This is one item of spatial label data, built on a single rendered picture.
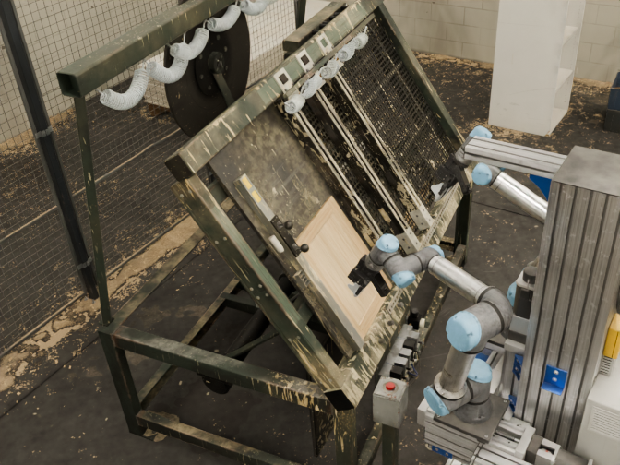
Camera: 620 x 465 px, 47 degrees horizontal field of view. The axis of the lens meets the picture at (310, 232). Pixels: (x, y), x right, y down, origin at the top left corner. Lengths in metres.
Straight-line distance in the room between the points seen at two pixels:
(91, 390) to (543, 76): 4.56
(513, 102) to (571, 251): 4.60
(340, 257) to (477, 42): 5.42
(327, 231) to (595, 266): 1.35
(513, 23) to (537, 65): 0.42
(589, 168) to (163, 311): 3.34
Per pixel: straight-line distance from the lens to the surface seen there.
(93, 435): 4.38
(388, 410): 3.07
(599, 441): 2.86
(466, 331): 2.27
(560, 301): 2.54
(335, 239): 3.34
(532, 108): 6.88
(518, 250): 5.41
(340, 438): 3.36
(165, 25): 3.28
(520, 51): 6.73
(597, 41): 8.04
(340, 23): 3.94
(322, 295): 3.13
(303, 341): 2.99
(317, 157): 3.39
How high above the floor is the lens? 3.19
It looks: 35 degrees down
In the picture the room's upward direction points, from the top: 4 degrees counter-clockwise
